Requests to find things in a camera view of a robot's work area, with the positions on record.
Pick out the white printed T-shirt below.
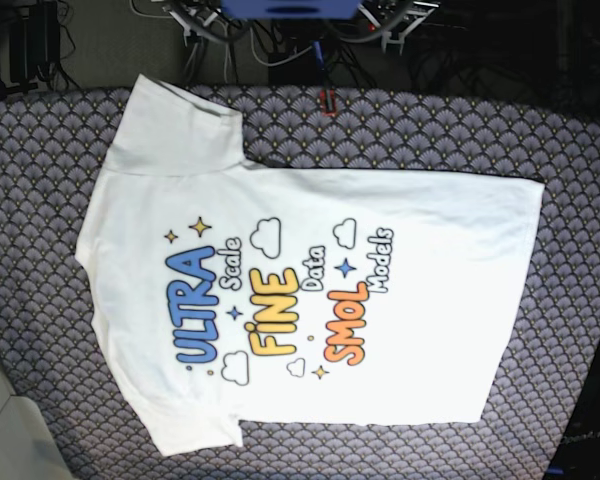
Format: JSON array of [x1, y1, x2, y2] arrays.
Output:
[[76, 76, 544, 456]]

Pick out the red table clamp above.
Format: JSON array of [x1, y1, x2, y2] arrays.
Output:
[[319, 88, 337, 117]]

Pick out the grey fan-pattern tablecloth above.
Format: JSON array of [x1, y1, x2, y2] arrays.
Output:
[[0, 86, 600, 479]]

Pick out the black OpenArm box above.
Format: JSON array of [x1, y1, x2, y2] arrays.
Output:
[[544, 342, 600, 479]]

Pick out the white cable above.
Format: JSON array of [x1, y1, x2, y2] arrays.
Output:
[[129, 0, 315, 84]]

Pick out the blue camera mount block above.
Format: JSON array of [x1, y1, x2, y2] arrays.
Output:
[[221, 0, 361, 19]]

